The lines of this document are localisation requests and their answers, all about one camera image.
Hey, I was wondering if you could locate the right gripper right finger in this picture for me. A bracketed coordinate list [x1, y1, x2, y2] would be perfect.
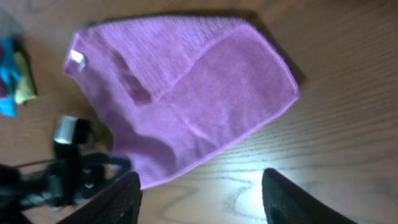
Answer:
[262, 168, 356, 224]

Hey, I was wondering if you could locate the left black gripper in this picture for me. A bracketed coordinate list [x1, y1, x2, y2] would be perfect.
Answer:
[18, 153, 131, 208]

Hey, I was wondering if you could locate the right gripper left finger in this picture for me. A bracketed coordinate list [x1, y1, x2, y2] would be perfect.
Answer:
[57, 172, 142, 224]

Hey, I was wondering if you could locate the purple microfiber cloth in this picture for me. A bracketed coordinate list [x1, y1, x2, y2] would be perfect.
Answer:
[63, 16, 299, 189]

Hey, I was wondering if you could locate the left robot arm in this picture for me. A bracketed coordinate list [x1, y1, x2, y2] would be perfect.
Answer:
[1, 151, 142, 224]

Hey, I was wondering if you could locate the bottom green folded cloth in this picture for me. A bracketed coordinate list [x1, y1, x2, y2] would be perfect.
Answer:
[13, 52, 37, 105]

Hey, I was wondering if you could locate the purple folded cloth in stack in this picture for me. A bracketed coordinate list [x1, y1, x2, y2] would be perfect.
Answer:
[0, 47, 7, 98]

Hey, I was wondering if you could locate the blue folded cloth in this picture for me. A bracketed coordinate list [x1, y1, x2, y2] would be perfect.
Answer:
[1, 37, 20, 117]

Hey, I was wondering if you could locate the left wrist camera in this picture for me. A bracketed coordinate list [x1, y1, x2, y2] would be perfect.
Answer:
[53, 115, 94, 157]

